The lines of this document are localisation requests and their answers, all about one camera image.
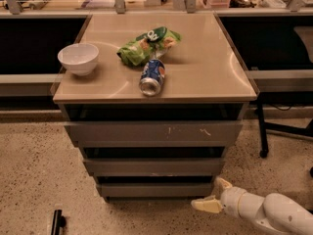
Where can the grey middle drawer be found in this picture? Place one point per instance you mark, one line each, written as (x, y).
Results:
(154, 167)

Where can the green chip bag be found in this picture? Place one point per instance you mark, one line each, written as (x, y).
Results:
(150, 45)

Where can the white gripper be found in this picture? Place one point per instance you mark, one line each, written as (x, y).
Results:
(230, 199)

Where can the blue soda can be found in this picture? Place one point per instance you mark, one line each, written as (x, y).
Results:
(152, 77)

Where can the grey bottom drawer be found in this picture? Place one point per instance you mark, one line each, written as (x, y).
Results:
(154, 190)

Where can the grey top drawer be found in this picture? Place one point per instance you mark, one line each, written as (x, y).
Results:
(100, 134)

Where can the white bowl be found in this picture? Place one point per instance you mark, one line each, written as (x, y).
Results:
(80, 58)

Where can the grey drawer cabinet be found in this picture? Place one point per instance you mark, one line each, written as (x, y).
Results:
(204, 80)

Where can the black table leg with caster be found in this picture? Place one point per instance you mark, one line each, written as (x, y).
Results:
(264, 126)

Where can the black object on floor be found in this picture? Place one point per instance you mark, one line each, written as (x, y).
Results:
(58, 223)

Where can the grey drawer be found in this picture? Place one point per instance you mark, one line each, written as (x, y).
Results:
(100, 134)
(154, 190)
(154, 167)

